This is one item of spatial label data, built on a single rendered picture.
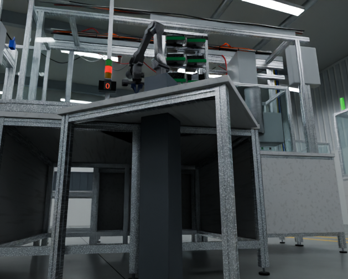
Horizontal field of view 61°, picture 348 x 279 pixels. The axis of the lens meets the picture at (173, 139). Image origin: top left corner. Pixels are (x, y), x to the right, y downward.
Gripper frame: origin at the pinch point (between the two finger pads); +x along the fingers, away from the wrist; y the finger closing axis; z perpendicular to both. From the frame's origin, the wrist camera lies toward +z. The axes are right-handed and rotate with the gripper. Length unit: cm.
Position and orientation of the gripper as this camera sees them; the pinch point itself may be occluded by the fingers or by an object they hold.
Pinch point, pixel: (136, 91)
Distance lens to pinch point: 191.4
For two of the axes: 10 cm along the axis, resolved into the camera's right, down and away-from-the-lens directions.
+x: 0.1, 9.7, -2.5
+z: 1.9, -2.5, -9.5
